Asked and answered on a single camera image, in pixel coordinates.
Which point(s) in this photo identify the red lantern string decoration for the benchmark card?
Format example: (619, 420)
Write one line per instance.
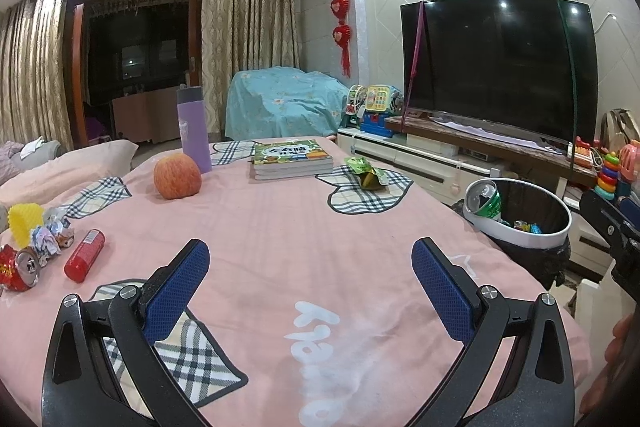
(342, 33)

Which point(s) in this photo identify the purple water bottle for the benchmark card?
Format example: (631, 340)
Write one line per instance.
(192, 126)

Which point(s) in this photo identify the person right hand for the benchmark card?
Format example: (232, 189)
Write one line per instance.
(594, 395)

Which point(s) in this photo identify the white round trash bin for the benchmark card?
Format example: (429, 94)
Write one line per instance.
(544, 256)

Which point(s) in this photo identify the crushed red soda can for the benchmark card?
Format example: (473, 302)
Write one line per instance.
(19, 270)

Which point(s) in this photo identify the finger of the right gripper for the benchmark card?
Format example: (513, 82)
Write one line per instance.
(629, 209)

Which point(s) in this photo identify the colourful toy cash register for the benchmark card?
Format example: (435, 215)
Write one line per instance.
(367, 108)

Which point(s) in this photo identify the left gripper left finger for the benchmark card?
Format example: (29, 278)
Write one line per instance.
(79, 386)

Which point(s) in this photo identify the red cylindrical tube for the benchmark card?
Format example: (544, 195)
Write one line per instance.
(81, 261)

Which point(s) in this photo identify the rainbow stacking ring toy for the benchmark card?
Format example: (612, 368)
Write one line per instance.
(608, 177)

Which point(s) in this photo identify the pink blanket table cover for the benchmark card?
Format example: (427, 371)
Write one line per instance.
(320, 310)

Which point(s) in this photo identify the beige curtain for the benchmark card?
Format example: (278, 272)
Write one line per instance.
(33, 96)
(242, 35)

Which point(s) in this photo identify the black flat screen television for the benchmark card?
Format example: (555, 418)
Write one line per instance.
(528, 64)

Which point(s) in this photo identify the green gold snack pouch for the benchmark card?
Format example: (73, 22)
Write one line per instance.
(370, 178)

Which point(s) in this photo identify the yellow cupcake mould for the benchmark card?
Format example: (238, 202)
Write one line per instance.
(22, 219)

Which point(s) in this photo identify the orange apple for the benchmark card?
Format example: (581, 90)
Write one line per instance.
(177, 176)

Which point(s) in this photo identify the green picture book stack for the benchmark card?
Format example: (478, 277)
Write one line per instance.
(292, 159)

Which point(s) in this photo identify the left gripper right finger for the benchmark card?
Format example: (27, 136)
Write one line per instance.
(514, 368)

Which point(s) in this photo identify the right beige curtain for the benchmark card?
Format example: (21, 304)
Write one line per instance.
(242, 35)

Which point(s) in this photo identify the striped pink cushion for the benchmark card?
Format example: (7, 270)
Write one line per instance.
(8, 169)

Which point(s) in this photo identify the left beige curtain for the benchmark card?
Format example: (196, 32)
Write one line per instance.
(33, 96)

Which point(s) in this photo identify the red toy telephone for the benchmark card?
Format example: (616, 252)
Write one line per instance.
(579, 153)

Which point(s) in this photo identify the teal covered armchair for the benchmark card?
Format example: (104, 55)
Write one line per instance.
(283, 102)

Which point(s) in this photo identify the green crushed can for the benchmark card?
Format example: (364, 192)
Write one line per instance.
(483, 199)

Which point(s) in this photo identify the pink sofa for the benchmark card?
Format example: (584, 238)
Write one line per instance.
(81, 182)

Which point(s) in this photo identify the white TV cabinet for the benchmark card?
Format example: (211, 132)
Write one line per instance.
(446, 173)

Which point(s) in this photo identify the crumpled silver candy wrappers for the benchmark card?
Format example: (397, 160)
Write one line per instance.
(48, 240)

